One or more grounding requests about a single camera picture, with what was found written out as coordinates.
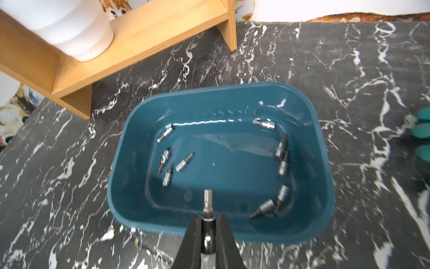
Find silver socket bit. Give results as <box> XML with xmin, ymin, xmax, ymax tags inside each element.
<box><xmin>162</xmin><ymin>163</ymin><xmax>174</xmax><ymax>187</ymax></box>
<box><xmin>157</xmin><ymin>124</ymin><xmax>174</xmax><ymax>143</ymax></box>
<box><xmin>274</xmin><ymin>134</ymin><xmax>288</xmax><ymax>160</ymax></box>
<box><xmin>253</xmin><ymin>118</ymin><xmax>276</xmax><ymax>130</ymax></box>
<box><xmin>274</xmin><ymin>185</ymin><xmax>291</xmax><ymax>215</ymax></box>
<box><xmin>278</xmin><ymin>150</ymin><xmax>290</xmax><ymax>178</ymax></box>
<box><xmin>249</xmin><ymin>199</ymin><xmax>275</xmax><ymax>219</ymax></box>
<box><xmin>176</xmin><ymin>152</ymin><xmax>194</xmax><ymax>172</ymax></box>

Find green work glove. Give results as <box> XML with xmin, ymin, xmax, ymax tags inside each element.
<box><xmin>411</xmin><ymin>107</ymin><xmax>430</xmax><ymax>162</ymax></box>

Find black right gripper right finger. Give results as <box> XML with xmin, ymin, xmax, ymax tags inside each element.
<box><xmin>216</xmin><ymin>214</ymin><xmax>246</xmax><ymax>269</ymax></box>

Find silver hex bit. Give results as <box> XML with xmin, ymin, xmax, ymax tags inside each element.
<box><xmin>202</xmin><ymin>189</ymin><xmax>216</xmax><ymax>254</ymax></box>

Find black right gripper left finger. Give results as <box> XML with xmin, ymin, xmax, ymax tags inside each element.
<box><xmin>171</xmin><ymin>215</ymin><xmax>202</xmax><ymax>269</ymax></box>

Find white pot orange flowers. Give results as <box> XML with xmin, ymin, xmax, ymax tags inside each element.
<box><xmin>1</xmin><ymin>1</ymin><xmax>114</xmax><ymax>62</ymax></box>

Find teal plastic storage box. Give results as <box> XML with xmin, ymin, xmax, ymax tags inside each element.
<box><xmin>107</xmin><ymin>82</ymin><xmax>335</xmax><ymax>244</ymax></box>

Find wooden shelf stand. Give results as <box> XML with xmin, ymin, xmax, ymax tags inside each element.
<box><xmin>1</xmin><ymin>1</ymin><xmax>237</xmax><ymax>119</ymax></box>

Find silver bit brown tip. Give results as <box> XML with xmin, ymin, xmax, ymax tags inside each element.
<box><xmin>157</xmin><ymin>148</ymin><xmax>171</xmax><ymax>175</ymax></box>

